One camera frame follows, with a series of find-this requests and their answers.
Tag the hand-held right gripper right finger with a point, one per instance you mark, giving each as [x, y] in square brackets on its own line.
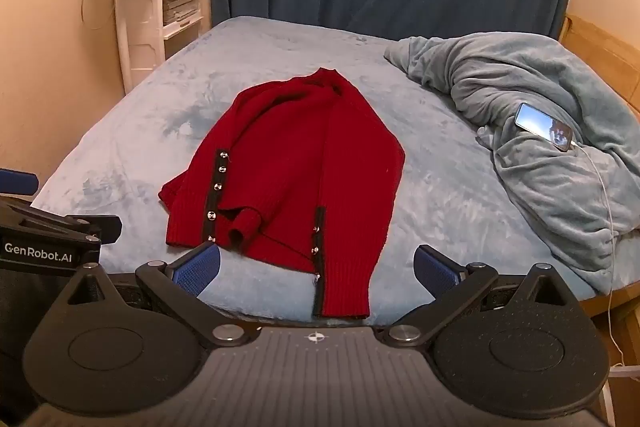
[436, 274]

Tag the light blue fleece blanket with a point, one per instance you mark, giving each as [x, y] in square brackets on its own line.
[150, 107]

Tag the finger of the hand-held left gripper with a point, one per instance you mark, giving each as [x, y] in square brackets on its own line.
[17, 182]

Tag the smartphone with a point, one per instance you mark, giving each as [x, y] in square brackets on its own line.
[544, 126]

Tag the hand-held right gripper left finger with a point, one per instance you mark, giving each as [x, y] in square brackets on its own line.
[196, 273]

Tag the stack of papers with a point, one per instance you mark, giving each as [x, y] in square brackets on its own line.
[179, 4]

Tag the red knit sweater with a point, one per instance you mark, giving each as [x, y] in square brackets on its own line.
[310, 167]

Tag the grey-blue fleece blanket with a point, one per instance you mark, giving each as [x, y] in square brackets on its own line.
[540, 72]

